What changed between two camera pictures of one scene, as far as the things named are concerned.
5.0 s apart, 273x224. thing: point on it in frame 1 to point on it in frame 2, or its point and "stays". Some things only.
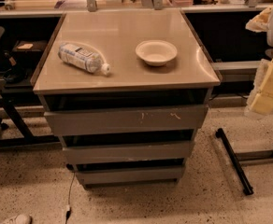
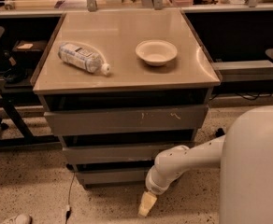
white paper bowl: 156,52 stays
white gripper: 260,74 to 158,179
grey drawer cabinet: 125,91 stays
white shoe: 22,218 stays
